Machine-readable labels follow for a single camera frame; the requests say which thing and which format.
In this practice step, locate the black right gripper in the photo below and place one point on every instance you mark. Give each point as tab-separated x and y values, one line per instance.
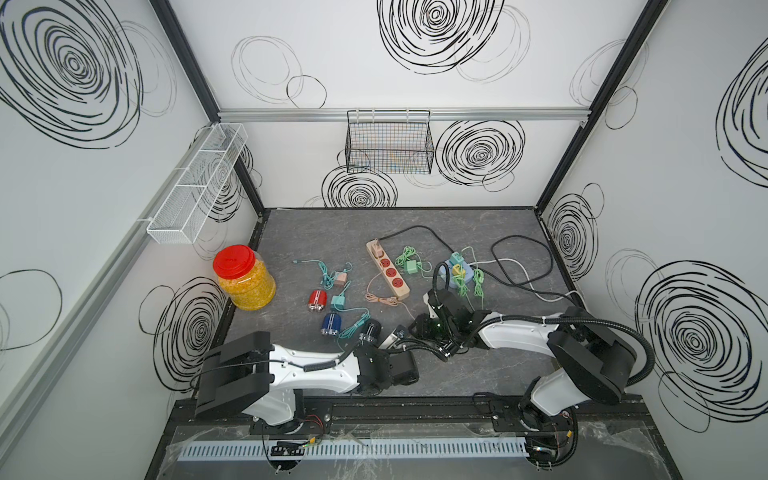
420	332

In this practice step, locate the pink usb charger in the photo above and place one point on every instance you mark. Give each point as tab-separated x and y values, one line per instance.
340	279
376	249

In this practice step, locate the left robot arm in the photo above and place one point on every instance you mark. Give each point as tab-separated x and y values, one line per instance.
255	377

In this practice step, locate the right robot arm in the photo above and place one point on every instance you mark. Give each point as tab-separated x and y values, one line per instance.
594	363

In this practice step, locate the black electric shaver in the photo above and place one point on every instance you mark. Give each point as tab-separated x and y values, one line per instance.
370	333

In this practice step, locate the blue power strip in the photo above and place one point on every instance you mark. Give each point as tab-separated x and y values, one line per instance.
456	270

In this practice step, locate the beige power strip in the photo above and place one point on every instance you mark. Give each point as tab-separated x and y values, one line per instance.
393	278

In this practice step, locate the teal USB charger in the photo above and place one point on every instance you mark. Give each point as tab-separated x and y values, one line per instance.
338	302

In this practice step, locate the clear jar of yellow flakes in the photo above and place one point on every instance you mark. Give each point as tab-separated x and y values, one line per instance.
243	275

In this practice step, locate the white slotted cable duct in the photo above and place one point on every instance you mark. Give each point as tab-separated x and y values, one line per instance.
355	449

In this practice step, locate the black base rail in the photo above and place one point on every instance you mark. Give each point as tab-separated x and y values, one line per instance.
322	414

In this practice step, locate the black wire basket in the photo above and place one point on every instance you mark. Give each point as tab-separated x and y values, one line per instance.
389	147

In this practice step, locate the white wire shelf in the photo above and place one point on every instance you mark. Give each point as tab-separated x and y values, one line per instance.
213	154

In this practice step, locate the aluminium wall rail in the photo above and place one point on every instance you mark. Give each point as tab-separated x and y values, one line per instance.
293	115

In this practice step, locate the right black corner post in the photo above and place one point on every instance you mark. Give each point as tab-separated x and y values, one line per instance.
637	37

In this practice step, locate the black corner frame post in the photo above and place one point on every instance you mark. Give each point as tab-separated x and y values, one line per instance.
180	45

